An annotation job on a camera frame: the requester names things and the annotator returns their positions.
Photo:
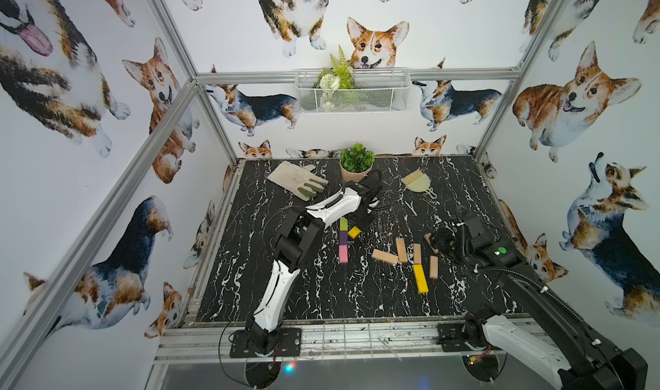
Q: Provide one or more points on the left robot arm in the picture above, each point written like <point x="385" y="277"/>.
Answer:
<point x="299" y="240"/>

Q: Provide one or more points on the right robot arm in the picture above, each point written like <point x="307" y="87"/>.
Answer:
<point x="576" y="356"/>

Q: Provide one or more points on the angled wooden block right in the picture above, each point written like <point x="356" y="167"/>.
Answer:
<point x="427" y="237"/>

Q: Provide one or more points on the pink block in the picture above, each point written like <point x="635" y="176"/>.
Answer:
<point x="343" y="254"/>

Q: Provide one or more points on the small brush with dustpan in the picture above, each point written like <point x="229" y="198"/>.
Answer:
<point x="419" y="182"/>

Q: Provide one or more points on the fern and white flower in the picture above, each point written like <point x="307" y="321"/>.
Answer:
<point x="336" y="83"/>

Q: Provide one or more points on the white wire basket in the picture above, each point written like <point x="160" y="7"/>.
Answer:
<point x="376" y="91"/>

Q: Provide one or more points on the potted green plant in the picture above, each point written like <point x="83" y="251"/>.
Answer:
<point x="355" y="162"/>

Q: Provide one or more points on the long yellow block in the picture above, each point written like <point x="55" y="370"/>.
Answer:
<point x="420" y="279"/>

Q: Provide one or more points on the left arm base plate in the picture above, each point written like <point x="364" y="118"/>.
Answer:
<point x="285" y="342"/>

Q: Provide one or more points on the small wooden block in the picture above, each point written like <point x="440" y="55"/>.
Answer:
<point x="417" y="254"/>

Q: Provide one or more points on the short yellow block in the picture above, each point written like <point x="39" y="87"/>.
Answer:
<point x="354" y="232"/>

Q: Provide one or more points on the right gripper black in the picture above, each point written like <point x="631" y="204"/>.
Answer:
<point x="440" y="237"/>

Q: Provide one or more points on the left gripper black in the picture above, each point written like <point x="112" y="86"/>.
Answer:
<point x="369" y="195"/>

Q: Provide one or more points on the upright wooden block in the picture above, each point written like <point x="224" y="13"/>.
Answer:
<point x="401" y="249"/>

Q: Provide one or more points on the work glove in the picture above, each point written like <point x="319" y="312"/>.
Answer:
<point x="298" y="180"/>

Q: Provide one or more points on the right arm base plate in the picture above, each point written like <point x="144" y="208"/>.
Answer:
<point x="464" y="336"/>

